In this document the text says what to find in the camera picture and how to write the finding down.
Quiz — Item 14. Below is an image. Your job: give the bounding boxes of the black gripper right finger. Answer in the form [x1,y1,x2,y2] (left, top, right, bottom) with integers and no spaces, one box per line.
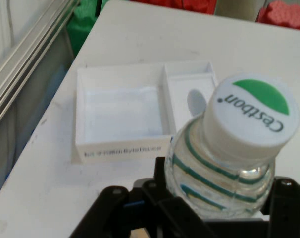
[260,175,300,238]

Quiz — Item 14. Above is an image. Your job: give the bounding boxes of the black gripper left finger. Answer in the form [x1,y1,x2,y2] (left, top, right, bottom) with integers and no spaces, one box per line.
[70,156,210,238]

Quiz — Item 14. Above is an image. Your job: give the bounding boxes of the water bottle green label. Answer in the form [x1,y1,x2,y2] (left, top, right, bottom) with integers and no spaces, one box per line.
[164,73,300,220]

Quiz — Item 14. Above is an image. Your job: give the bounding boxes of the white and blue cardboard box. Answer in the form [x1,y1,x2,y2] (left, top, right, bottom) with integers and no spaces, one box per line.
[70,60,219,165]

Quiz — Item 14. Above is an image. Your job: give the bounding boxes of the red foam block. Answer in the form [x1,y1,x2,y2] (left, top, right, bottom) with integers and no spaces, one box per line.
[129,0,216,13]
[254,0,300,32]

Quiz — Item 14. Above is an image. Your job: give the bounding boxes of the green foam block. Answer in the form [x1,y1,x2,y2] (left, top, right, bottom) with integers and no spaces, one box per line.
[65,0,110,60]

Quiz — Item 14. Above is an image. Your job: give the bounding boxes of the aluminium wall rail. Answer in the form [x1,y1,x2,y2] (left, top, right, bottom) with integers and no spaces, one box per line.
[0,0,81,132]

